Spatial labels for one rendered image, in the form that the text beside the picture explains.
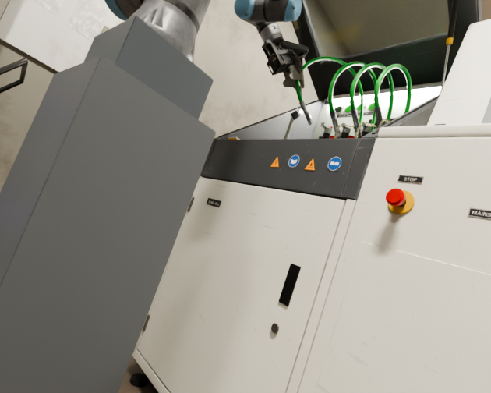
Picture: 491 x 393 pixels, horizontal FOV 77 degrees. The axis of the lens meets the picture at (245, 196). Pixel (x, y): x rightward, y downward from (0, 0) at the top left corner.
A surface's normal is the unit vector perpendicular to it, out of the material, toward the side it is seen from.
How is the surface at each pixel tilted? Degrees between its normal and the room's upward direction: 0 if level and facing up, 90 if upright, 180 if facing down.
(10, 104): 90
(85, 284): 90
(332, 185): 90
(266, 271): 90
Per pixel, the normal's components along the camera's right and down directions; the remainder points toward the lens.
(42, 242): 0.71, 0.16
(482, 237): -0.69, -0.33
